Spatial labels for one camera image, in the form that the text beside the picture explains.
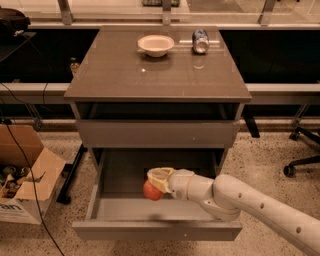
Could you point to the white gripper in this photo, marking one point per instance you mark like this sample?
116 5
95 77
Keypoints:
178 185

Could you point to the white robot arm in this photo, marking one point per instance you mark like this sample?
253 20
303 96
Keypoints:
225 197

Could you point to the closed top drawer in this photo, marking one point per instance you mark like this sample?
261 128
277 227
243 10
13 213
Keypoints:
128 134

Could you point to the blue white soda can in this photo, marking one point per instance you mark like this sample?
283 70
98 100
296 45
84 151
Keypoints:
200 41

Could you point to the cardboard box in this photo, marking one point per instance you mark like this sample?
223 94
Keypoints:
29 175

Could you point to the white paper bowl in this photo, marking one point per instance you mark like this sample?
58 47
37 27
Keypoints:
156 45

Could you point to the grey drawer cabinet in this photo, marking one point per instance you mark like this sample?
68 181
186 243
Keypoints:
118 81

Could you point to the black office chair base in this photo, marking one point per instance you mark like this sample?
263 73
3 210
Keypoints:
306 153

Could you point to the red apple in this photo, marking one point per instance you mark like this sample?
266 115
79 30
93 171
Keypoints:
152 192

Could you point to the small bottle behind cabinet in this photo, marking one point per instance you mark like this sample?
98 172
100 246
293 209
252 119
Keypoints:
74 65

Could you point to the black bag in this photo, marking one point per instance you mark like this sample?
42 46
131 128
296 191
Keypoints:
12 21

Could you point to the open middle drawer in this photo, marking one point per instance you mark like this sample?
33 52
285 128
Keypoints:
118 209

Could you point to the black table leg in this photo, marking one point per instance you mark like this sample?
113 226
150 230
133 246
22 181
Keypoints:
68 174

